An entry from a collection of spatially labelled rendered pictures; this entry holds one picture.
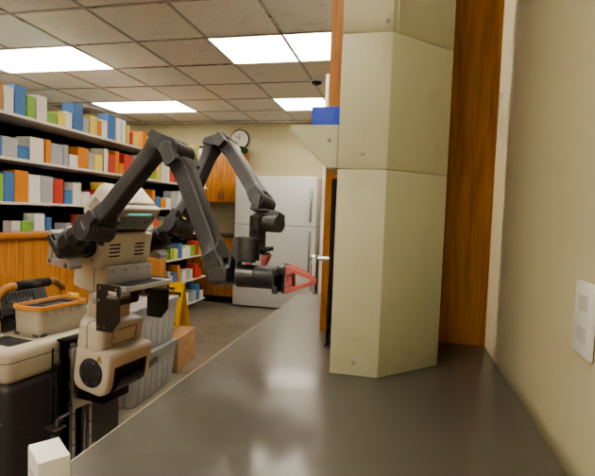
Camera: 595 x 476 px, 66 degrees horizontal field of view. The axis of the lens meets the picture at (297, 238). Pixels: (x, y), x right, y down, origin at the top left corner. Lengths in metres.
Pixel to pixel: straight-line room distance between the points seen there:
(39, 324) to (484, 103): 1.69
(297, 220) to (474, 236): 4.78
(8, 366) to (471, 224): 1.57
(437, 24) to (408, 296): 0.64
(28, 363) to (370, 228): 1.33
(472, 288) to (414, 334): 0.35
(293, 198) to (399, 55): 5.07
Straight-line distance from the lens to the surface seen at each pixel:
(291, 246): 6.10
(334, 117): 1.28
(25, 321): 2.01
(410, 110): 1.10
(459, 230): 1.41
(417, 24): 1.17
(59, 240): 1.61
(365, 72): 1.08
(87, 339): 1.79
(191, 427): 0.85
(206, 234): 1.21
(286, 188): 6.11
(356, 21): 1.13
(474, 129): 1.44
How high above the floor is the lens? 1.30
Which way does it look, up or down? 3 degrees down
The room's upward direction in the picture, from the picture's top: 2 degrees clockwise
